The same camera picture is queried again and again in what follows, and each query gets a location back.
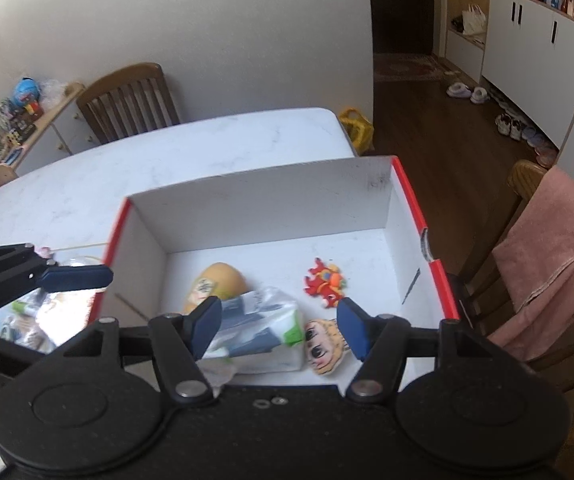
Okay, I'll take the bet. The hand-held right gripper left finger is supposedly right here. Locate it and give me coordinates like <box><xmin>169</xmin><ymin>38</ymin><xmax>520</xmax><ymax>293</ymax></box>
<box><xmin>49</xmin><ymin>296</ymin><xmax>224</xmax><ymax>406</ymax></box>

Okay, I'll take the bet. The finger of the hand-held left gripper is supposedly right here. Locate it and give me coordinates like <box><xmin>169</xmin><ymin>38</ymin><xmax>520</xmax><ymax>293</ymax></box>
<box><xmin>0</xmin><ymin>325</ymin><xmax>52</xmax><ymax>378</ymax></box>
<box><xmin>0</xmin><ymin>243</ymin><xmax>114</xmax><ymax>313</ymax></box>

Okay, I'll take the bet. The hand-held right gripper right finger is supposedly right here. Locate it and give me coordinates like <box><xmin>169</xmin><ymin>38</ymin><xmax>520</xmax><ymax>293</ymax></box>
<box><xmin>337</xmin><ymin>297</ymin><xmax>518</xmax><ymax>403</ymax></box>

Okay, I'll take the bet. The clear plastic packet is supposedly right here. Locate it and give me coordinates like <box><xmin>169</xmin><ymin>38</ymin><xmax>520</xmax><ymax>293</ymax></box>
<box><xmin>0</xmin><ymin>290</ymin><xmax>105</xmax><ymax>353</ymax></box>

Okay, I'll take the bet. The yellow snack packet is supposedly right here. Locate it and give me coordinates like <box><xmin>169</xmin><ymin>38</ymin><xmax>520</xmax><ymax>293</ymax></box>
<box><xmin>182</xmin><ymin>261</ymin><xmax>248</xmax><ymax>316</ymax></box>

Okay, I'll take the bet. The white green tissue pack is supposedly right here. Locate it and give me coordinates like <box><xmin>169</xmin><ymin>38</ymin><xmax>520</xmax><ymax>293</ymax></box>
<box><xmin>202</xmin><ymin>286</ymin><xmax>304</xmax><ymax>376</ymax></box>

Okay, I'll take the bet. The white cardboard box red rim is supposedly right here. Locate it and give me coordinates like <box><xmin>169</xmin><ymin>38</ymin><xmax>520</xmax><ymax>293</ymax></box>
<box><xmin>87</xmin><ymin>156</ymin><xmax>462</xmax><ymax>396</ymax></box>

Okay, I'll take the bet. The cartoon face figure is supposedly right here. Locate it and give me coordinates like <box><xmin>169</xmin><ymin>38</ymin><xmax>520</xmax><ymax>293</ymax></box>
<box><xmin>303</xmin><ymin>319</ymin><xmax>352</xmax><ymax>376</ymax></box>

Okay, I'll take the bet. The red dragon toy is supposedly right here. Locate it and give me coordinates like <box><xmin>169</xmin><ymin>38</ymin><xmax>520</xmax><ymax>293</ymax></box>
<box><xmin>304</xmin><ymin>258</ymin><xmax>348</xmax><ymax>309</ymax></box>

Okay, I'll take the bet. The white sideboard wooden top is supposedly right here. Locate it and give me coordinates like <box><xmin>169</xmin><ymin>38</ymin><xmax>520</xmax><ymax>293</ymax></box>
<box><xmin>14</xmin><ymin>82</ymin><xmax>102</xmax><ymax>176</ymax></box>

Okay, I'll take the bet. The cluster of small toys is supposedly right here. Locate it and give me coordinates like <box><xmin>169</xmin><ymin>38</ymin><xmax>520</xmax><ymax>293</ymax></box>
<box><xmin>0</xmin><ymin>95</ymin><xmax>42</xmax><ymax>166</ymax></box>

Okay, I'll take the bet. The crumpled clear plastic bag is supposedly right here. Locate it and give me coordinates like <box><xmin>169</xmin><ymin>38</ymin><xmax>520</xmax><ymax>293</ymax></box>
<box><xmin>42</xmin><ymin>80</ymin><xmax>75</xmax><ymax>111</ymax></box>

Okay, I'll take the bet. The dark wooden slatted chair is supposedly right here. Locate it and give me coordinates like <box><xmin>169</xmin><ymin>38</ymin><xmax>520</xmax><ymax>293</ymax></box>
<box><xmin>76</xmin><ymin>62</ymin><xmax>182</xmax><ymax>146</ymax></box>

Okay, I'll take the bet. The blue round toy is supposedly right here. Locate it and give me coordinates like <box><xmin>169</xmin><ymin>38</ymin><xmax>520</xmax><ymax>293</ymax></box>
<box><xmin>13</xmin><ymin>77</ymin><xmax>42</xmax><ymax>106</ymax></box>

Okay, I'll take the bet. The yellow bag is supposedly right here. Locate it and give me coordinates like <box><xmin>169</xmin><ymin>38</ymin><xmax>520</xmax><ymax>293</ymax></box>
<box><xmin>339</xmin><ymin>107</ymin><xmax>375</xmax><ymax>156</ymax></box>

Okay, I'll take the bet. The pink towel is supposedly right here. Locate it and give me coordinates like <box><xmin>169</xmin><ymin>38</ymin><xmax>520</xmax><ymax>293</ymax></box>
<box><xmin>492</xmin><ymin>165</ymin><xmax>574</xmax><ymax>361</ymax></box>

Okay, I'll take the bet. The wooden chair with towel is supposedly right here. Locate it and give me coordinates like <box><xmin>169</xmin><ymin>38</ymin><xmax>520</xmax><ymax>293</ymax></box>
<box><xmin>447</xmin><ymin>160</ymin><xmax>574</xmax><ymax>463</ymax></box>

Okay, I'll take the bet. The pink shoe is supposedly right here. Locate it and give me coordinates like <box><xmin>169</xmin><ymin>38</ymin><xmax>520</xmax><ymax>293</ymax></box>
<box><xmin>534</xmin><ymin>137</ymin><xmax>560</xmax><ymax>168</ymax></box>

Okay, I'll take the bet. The patterned rug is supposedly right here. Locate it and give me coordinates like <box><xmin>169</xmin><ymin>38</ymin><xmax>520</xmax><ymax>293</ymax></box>
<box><xmin>373</xmin><ymin>52</ymin><xmax>450</xmax><ymax>83</ymax></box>

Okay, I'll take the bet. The low white bench cabinet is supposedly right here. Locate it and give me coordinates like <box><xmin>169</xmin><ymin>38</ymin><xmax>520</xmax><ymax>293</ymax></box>
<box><xmin>446</xmin><ymin>25</ymin><xmax>485</xmax><ymax>81</ymax></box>

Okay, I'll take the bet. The white tote bag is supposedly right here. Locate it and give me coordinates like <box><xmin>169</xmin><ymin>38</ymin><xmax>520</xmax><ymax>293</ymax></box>
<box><xmin>451</xmin><ymin>4</ymin><xmax>488</xmax><ymax>37</ymax></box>

